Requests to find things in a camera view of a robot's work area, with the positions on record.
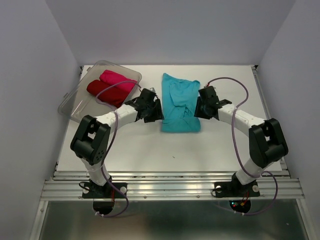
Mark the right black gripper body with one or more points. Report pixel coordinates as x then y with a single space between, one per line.
200 110

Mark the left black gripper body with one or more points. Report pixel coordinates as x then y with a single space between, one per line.
154 112

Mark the turquoise t shirt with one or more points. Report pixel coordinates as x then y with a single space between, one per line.
179 99

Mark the clear plastic bin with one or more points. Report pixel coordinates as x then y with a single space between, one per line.
79 102

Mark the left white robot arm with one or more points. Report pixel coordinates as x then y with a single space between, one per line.
91 141

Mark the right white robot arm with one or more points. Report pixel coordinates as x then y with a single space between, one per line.
267 142

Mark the dark red rolled shirt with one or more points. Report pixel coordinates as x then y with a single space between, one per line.
113 96

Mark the pink rolled shirt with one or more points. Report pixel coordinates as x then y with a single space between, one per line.
112 78

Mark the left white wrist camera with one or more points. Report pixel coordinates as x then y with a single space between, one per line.
152 89

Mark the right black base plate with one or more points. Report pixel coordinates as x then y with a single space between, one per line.
234 189

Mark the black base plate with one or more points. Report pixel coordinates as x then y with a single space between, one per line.
234 189
90 190

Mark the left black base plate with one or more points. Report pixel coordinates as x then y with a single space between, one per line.
90 190

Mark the aluminium mounting rail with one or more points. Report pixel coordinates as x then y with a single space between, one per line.
141 186

